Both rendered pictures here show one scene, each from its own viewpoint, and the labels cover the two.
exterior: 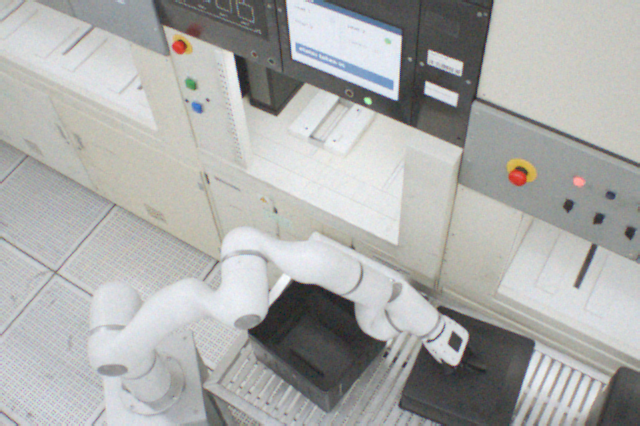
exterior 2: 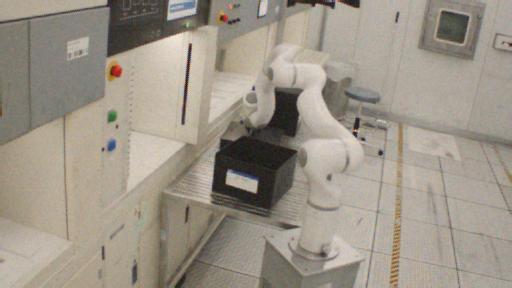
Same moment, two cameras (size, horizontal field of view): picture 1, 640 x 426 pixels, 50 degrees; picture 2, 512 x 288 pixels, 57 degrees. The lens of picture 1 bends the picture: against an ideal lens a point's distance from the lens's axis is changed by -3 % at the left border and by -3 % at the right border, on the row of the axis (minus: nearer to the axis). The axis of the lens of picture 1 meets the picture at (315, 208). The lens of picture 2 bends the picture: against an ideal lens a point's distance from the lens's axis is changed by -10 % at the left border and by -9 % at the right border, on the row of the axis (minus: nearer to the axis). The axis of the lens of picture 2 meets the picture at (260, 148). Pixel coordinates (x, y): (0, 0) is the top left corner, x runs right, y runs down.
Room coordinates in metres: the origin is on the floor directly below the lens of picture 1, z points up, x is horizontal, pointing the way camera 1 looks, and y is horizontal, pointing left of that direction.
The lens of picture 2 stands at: (1.62, 1.90, 1.75)
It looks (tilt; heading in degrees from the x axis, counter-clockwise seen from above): 21 degrees down; 246
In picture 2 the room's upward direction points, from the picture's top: 8 degrees clockwise
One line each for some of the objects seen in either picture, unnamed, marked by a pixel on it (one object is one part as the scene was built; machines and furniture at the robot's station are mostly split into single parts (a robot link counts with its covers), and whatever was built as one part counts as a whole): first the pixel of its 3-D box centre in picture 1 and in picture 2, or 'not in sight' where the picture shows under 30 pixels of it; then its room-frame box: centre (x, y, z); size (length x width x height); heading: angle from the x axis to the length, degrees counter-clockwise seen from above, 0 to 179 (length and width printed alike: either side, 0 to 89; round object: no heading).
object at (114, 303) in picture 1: (121, 328); (321, 172); (0.78, 0.51, 1.07); 0.19 x 0.12 x 0.24; 2
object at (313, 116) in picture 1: (332, 121); not in sight; (1.54, -0.08, 0.89); 0.22 x 0.21 x 0.04; 144
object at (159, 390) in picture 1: (143, 371); (318, 225); (0.74, 0.51, 0.85); 0.19 x 0.19 x 0.18
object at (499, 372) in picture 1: (468, 371); (252, 140); (0.68, -0.37, 0.83); 0.29 x 0.29 x 0.13; 61
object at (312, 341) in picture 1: (319, 336); (255, 170); (0.81, 0.02, 0.85); 0.28 x 0.28 x 0.17; 46
